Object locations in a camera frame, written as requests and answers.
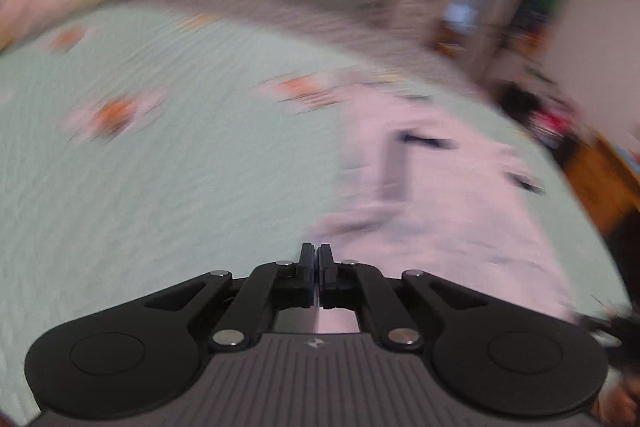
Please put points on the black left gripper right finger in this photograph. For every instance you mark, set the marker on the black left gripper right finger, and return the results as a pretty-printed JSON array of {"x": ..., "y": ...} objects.
[{"x": 363, "y": 289}]

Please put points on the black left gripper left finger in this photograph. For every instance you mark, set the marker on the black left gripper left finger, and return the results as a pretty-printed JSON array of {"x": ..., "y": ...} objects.
[{"x": 252, "y": 305}]

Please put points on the white shirt with navy trim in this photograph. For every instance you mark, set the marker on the white shirt with navy trim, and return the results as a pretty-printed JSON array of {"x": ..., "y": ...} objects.
[{"x": 420, "y": 189}]

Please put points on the mint quilted bee bedspread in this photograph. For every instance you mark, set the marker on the mint quilted bee bedspread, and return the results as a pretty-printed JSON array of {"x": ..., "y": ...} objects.
[{"x": 146, "y": 155}]

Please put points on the purple floral bed sheet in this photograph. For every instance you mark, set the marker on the purple floral bed sheet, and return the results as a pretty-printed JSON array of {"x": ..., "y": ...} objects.
[{"x": 355, "y": 33}]

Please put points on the black chair with bags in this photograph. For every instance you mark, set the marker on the black chair with bags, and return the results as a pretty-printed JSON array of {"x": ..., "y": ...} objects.
[{"x": 543, "y": 110}]

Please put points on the wooden side cabinet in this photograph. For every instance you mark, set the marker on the wooden side cabinet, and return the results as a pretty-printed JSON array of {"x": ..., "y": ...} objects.
[{"x": 604, "y": 183}]

